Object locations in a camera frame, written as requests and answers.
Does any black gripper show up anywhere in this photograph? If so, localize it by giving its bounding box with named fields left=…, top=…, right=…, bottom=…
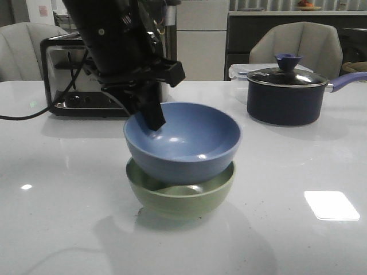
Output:
left=84, top=57, right=185, bottom=131

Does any blue bowl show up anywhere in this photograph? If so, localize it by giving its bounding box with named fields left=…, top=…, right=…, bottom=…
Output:
left=123, top=102, right=241, bottom=185

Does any green bowl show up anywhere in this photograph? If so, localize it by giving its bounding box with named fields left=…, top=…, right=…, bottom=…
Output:
left=126, top=159, right=236, bottom=219

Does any black and chrome toaster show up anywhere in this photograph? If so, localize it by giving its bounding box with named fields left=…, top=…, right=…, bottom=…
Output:
left=40, top=32, right=128, bottom=117

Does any white refrigerator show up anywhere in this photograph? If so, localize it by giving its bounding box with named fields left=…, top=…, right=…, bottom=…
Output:
left=176, top=1, right=229, bottom=81

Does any clear plastic food container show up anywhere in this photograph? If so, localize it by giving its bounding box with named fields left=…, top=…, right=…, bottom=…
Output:
left=229, top=63, right=310, bottom=82

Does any dark kitchen counter cabinet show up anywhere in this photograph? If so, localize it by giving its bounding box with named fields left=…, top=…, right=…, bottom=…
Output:
left=224, top=13, right=366, bottom=80

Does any dark blue saucepan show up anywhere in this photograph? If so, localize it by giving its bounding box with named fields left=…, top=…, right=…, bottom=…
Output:
left=247, top=72, right=366, bottom=126

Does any beige chair left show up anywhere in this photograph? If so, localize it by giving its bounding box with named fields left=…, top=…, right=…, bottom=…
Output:
left=1, top=22, right=67, bottom=82

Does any beige chair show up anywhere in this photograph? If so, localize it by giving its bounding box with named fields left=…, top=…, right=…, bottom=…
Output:
left=1, top=22, right=67, bottom=82
left=249, top=21, right=343, bottom=79

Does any glass pot lid blue knob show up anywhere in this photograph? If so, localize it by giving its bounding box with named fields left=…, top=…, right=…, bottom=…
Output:
left=247, top=53, right=327, bottom=88

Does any beige chair right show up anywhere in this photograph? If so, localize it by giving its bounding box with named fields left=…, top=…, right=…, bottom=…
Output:
left=249, top=21, right=343, bottom=79

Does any fruit bowl on counter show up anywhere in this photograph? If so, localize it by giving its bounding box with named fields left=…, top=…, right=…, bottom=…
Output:
left=296, top=0, right=322, bottom=11

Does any tan object at right edge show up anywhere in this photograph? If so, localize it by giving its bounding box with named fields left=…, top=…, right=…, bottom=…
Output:
left=342, top=61, right=366, bottom=84

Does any black cable left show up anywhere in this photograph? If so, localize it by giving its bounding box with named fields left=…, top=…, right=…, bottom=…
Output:
left=0, top=50, right=89, bottom=120

